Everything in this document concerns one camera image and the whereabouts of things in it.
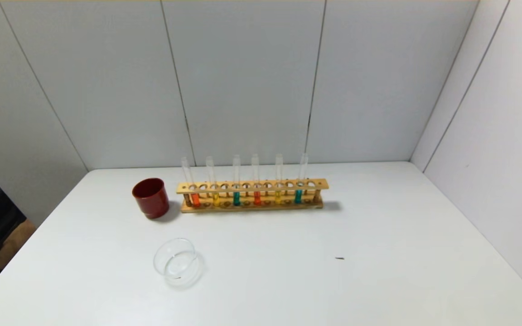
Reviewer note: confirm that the yellow pigment test tube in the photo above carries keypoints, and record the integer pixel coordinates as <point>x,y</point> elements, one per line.
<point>278,198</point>
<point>216,199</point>

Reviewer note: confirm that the wooden test tube rack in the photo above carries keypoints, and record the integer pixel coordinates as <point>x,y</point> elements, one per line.
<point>252,186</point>

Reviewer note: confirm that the clear glass beaker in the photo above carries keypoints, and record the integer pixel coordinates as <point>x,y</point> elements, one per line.
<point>177,265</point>

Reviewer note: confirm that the dark red cup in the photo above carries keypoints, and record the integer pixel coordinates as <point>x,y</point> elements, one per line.
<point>151,201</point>

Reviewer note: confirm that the teal pigment test tube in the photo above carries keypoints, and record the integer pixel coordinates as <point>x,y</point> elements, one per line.
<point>236,199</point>
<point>298,197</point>

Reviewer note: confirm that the red pigment test tube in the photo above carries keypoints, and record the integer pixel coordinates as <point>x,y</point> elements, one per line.
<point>195,199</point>
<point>257,198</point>

